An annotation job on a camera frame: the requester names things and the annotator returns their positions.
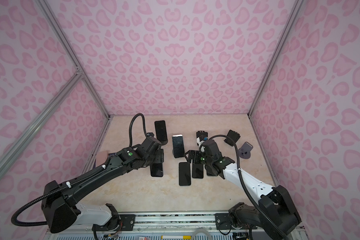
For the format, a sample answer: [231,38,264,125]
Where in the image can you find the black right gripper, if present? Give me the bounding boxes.
[183,149,214,167]

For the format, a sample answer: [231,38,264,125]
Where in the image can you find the silver-edged black phone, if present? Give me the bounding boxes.
[172,135,185,159]

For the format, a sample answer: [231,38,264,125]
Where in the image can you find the black folding stand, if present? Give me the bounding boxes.
[224,130,241,147]
[196,131,209,137]

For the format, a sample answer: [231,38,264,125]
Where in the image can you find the grey round stand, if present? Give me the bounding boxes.
[238,142,254,160]

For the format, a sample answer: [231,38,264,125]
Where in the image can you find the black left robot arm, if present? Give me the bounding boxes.
[42,137,162,234]

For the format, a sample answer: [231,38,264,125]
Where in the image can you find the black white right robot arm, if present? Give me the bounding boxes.
[184,139,302,240]

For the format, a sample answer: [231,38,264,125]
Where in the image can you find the pink and blue cards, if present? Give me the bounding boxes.
[94,151,116,168]

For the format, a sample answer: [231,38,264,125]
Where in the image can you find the clear plastic tube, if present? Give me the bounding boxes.
[191,228,213,240]

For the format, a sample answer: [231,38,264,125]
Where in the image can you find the yellow white marker pen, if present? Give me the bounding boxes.
[161,235,192,240]

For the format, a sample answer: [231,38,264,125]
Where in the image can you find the left corner aluminium profile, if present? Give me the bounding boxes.
[35,0,111,120]

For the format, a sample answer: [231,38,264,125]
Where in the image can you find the corner aluminium profile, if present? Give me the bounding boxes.
[248,0,307,119]
[35,0,111,120]

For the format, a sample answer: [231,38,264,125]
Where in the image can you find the left diagonal aluminium strut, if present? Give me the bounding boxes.
[0,71,83,181]

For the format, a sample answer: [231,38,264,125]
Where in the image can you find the right corner aluminium profile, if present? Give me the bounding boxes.
[248,0,307,119]

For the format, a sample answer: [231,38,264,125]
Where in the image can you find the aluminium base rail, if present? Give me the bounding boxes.
[44,211,269,240]

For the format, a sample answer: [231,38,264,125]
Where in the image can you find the black right corrugated cable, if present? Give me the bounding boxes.
[199,134,289,240]

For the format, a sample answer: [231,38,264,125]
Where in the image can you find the black corrugated cable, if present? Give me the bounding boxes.
[199,134,289,240]
[11,113,152,227]

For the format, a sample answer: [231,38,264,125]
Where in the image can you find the black left corrugated cable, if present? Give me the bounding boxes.
[11,113,152,227]

